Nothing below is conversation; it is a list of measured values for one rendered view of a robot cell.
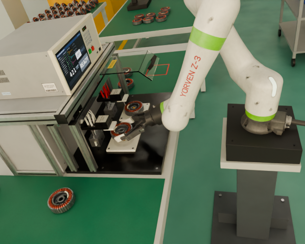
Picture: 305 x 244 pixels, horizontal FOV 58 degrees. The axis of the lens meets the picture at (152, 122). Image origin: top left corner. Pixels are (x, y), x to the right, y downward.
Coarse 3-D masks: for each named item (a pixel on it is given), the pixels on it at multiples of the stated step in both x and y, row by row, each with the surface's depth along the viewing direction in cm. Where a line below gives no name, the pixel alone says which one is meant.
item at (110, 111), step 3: (111, 105) 159; (114, 105) 160; (105, 108) 157; (108, 108) 156; (111, 108) 156; (114, 108) 159; (105, 111) 157; (108, 111) 156; (111, 111) 156; (114, 111) 159; (105, 114) 158; (108, 114) 158; (111, 114) 157; (114, 114) 159; (111, 117) 159
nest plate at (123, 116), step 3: (144, 105) 160; (147, 105) 160; (144, 108) 157; (147, 108) 157; (123, 111) 159; (123, 114) 157; (120, 117) 155; (123, 117) 154; (126, 117) 154; (129, 117) 153; (120, 120) 154; (123, 120) 153
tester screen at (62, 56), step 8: (72, 40) 118; (80, 40) 125; (64, 48) 112; (72, 48) 118; (64, 56) 112; (72, 56) 118; (80, 56) 125; (64, 64) 112; (72, 64) 118; (88, 64) 132; (64, 72) 112
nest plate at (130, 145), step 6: (132, 138) 138; (138, 138) 138; (108, 144) 138; (114, 144) 137; (120, 144) 137; (126, 144) 136; (132, 144) 135; (108, 150) 135; (114, 150) 134; (120, 150) 133; (126, 150) 133; (132, 150) 132
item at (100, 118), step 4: (100, 116) 134; (104, 116) 134; (108, 116) 133; (88, 120) 138; (96, 120) 132; (100, 120) 132; (104, 120) 131; (108, 120) 132; (96, 124) 131; (100, 124) 131; (104, 124) 130; (108, 124) 132; (112, 124) 134; (84, 128) 134; (88, 128) 134; (92, 128) 133; (96, 128) 133; (100, 128) 132; (104, 128) 132; (108, 128) 132; (112, 128) 132; (92, 132) 136; (92, 136) 138
